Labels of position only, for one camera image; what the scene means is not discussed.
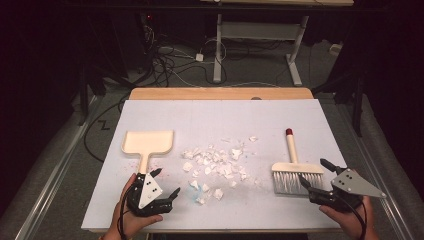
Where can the wooden table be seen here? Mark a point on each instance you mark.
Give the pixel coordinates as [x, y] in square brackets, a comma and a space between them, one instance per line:
[200, 93]

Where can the person's left hand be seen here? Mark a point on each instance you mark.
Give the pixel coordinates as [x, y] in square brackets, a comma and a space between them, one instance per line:
[136, 223]

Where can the black stand legs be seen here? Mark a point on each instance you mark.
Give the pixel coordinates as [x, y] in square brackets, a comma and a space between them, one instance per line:
[83, 100]
[357, 110]

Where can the pile of white paper scraps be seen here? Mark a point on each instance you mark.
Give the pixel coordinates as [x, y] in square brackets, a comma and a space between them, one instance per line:
[215, 163]

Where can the metal floor rail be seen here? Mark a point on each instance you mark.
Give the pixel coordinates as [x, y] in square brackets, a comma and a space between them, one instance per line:
[50, 186]
[383, 200]

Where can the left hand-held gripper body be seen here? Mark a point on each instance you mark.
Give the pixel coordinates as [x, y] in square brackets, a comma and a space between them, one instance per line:
[148, 191]

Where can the cream hand brush red cap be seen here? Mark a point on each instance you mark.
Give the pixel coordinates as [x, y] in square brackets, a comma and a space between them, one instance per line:
[295, 173]

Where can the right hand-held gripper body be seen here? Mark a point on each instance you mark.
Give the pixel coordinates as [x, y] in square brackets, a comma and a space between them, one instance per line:
[353, 183]

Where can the person's right hand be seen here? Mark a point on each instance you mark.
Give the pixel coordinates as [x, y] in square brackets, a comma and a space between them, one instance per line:
[346, 225]

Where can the white power adapter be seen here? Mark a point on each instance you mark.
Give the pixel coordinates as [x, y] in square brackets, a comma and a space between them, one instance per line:
[199, 57]

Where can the cream plastic dustpan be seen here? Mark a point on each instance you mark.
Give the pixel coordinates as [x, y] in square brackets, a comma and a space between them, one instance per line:
[148, 143]

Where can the white metal desk frame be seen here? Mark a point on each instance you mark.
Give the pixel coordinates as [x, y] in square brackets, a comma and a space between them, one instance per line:
[218, 50]

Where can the white foam board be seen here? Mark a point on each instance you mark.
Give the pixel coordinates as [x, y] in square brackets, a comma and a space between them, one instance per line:
[216, 116]

